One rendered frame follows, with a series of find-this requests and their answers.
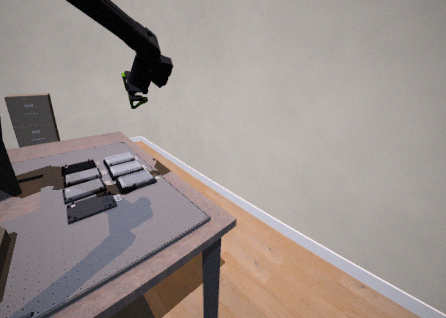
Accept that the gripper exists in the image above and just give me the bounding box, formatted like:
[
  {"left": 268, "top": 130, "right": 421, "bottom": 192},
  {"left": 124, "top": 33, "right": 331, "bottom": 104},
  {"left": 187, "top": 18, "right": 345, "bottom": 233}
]
[{"left": 122, "top": 68, "right": 148, "bottom": 109}]

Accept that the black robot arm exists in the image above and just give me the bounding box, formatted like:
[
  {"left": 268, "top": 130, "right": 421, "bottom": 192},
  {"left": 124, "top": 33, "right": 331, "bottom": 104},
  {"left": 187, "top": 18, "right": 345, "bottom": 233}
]
[{"left": 66, "top": 0, "right": 173, "bottom": 89}]

